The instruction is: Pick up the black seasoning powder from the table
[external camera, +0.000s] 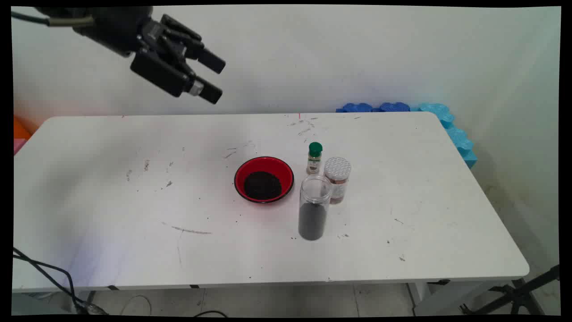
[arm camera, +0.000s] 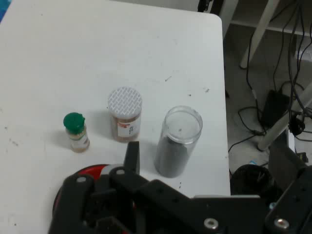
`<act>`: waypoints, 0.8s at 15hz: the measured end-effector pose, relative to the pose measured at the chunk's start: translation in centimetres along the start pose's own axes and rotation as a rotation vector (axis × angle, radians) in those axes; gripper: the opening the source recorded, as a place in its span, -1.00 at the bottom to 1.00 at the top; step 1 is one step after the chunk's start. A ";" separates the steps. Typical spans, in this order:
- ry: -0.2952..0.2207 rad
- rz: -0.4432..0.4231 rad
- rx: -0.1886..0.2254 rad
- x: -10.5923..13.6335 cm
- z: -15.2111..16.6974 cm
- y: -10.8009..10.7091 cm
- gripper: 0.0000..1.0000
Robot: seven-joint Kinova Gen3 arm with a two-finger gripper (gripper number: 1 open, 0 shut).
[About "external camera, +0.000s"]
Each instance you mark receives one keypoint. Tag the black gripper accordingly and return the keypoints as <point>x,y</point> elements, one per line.
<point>116,27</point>

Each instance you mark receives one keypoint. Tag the clear plastic jar black seeds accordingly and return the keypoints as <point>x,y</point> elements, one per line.
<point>313,219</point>

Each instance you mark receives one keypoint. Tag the red bowl black rim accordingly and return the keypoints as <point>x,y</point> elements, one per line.
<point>249,167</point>

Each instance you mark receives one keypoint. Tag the black seeds heap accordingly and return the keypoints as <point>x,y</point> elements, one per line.
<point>262,185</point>

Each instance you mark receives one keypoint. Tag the green cap spice bottle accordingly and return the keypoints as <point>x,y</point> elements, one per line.
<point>315,150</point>

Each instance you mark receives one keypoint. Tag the orange block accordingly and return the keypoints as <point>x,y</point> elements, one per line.
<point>20,129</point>

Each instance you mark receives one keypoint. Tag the foil sealed brown spice jar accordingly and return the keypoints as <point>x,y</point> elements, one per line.
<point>337,170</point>

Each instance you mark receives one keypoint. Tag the pink block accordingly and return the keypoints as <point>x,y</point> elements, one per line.
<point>18,145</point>

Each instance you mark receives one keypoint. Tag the light blue foam mat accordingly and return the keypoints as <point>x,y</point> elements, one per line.
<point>456,134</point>

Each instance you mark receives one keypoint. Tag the white table leg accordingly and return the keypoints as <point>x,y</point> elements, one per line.
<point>447,297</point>

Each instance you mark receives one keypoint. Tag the black tripod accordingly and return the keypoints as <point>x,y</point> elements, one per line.
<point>518,295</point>

